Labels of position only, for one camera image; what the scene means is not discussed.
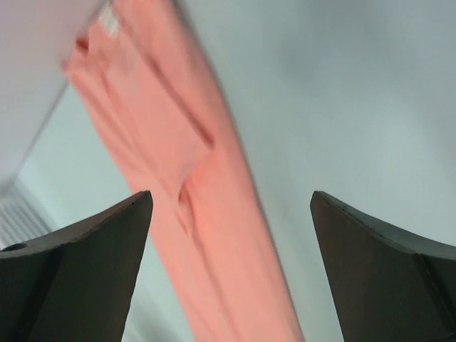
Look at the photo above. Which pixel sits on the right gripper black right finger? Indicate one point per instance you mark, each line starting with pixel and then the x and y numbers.
pixel 387 284

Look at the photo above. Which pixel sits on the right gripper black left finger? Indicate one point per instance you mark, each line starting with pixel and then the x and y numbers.
pixel 76 283

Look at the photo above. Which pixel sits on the salmon pink t shirt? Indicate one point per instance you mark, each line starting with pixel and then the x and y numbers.
pixel 157 108

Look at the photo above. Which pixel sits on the white plastic basket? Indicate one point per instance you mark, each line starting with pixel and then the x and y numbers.
pixel 19 222

